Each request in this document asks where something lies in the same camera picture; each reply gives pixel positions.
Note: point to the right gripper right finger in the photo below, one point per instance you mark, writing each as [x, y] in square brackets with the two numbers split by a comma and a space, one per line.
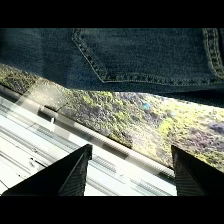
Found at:
[196, 176]

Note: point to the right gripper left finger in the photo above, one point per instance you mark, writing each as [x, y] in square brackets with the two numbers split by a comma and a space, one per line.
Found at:
[68, 176]

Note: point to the blue jeans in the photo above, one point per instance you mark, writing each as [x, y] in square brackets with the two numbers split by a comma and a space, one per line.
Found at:
[140, 56]

